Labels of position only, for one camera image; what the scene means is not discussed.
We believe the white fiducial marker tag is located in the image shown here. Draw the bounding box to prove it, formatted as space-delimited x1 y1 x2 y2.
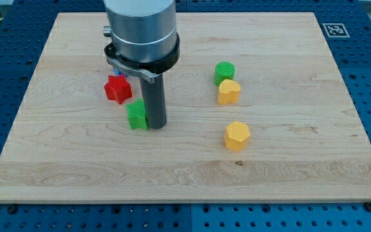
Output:
323 23 350 38

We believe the green cylinder block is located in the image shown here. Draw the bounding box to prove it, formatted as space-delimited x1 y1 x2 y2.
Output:
214 61 235 86

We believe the red star block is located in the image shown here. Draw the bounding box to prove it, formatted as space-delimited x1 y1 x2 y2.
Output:
104 74 133 104

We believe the wooden board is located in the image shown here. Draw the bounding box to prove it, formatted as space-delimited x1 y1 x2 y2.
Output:
0 12 371 204

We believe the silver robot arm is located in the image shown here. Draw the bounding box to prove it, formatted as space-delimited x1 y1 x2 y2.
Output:
103 0 180 129

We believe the green star block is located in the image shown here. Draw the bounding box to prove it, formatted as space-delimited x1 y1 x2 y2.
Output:
126 99 148 130

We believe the yellow hexagon block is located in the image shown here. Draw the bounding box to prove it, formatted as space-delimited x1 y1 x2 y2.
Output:
224 121 251 151

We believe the yellow heart block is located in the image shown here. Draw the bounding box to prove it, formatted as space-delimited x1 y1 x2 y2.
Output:
217 79 241 105

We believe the blue block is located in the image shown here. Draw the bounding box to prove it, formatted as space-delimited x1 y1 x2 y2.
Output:
112 67 129 79

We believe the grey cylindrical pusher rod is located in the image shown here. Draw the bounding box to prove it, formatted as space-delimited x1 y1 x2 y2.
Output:
140 74 167 129

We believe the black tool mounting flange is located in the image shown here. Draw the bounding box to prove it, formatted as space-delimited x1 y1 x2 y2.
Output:
104 34 180 84

